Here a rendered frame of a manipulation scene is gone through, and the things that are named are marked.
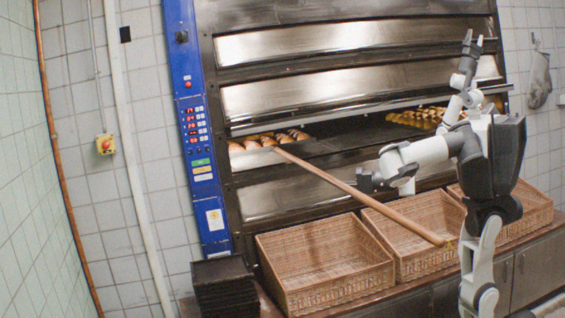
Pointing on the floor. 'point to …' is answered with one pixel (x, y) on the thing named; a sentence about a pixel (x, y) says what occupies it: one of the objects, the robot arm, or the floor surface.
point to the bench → (452, 284)
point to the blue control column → (183, 62)
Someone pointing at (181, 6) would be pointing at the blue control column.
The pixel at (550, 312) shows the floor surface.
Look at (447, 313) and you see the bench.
